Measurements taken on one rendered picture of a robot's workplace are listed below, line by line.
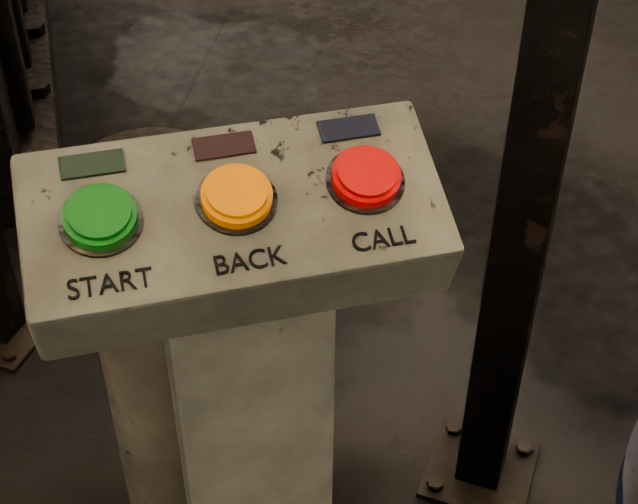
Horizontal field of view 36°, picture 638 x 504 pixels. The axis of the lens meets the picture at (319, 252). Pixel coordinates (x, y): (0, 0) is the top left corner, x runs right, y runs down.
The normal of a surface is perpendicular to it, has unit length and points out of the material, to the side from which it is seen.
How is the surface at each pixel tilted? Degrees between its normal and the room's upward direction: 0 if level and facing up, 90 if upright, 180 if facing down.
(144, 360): 90
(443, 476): 0
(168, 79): 0
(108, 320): 110
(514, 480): 0
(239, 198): 20
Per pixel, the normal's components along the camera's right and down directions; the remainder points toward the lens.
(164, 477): -0.14, 0.64
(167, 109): 0.00, -0.76
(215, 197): 0.09, -0.51
